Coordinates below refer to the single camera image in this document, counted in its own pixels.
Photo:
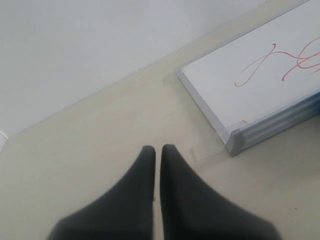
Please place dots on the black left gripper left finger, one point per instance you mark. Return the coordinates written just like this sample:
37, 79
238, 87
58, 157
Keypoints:
125, 212

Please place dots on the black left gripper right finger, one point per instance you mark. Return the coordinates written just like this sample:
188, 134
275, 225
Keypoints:
192, 210

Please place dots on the white board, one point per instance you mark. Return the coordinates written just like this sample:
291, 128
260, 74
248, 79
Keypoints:
268, 76

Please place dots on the clear tape front left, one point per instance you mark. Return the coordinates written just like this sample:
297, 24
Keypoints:
228, 139

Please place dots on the clear tape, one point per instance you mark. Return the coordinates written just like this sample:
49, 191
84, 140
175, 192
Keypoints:
228, 139
172, 78

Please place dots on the clear tape back left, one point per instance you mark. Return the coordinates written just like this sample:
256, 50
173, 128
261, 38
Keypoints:
172, 78

